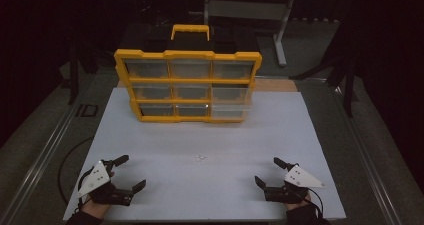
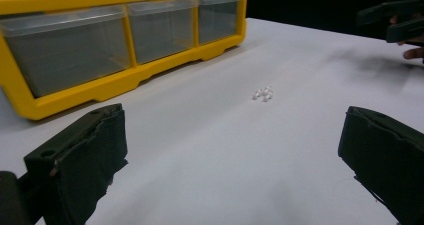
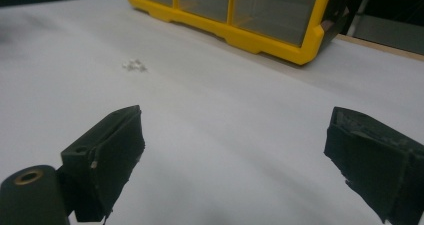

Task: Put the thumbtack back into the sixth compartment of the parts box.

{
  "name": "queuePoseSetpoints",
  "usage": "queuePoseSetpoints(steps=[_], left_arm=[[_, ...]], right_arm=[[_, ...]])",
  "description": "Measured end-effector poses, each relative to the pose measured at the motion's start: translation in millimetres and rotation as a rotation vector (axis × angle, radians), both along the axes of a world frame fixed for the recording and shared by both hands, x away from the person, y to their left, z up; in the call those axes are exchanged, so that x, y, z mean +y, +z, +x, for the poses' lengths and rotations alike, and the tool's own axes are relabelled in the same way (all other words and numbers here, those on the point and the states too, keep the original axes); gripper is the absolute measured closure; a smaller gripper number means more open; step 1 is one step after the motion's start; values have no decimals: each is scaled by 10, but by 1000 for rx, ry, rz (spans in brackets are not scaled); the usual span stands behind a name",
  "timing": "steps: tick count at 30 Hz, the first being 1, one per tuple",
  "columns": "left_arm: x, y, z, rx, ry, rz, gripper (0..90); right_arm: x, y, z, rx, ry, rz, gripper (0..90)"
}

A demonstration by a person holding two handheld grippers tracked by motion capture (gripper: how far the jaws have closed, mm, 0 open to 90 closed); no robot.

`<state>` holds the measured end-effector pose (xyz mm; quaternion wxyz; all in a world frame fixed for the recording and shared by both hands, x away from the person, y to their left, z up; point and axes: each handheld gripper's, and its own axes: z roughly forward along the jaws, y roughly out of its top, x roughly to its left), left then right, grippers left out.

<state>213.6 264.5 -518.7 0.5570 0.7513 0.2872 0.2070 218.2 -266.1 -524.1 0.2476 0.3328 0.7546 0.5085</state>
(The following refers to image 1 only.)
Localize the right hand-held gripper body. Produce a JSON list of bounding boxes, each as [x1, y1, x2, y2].
[[263, 164, 326, 204]]

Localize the black cable on floor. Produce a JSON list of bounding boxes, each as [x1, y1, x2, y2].
[[57, 136, 96, 207]]

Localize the grey metal table frame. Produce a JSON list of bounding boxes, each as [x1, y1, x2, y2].
[[203, 0, 298, 68]]

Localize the yellow organizer case clear drawers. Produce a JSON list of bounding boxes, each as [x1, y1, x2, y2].
[[113, 23, 263, 124]]

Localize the aluminium floor rail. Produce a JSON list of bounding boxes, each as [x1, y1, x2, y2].
[[0, 99, 83, 225], [331, 84, 406, 225]]

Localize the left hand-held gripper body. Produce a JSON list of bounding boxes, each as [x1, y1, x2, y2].
[[77, 159, 134, 207]]

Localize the black stand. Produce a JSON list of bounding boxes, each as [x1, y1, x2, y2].
[[289, 49, 359, 119]]

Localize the person's left hand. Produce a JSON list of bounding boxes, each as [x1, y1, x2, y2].
[[81, 199, 111, 219]]

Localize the person's right hand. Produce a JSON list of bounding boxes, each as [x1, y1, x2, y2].
[[285, 192, 313, 213]]

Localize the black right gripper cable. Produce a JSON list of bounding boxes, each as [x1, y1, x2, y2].
[[301, 188, 325, 219]]

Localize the wooden table board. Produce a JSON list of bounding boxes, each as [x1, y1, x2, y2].
[[116, 78, 298, 93]]

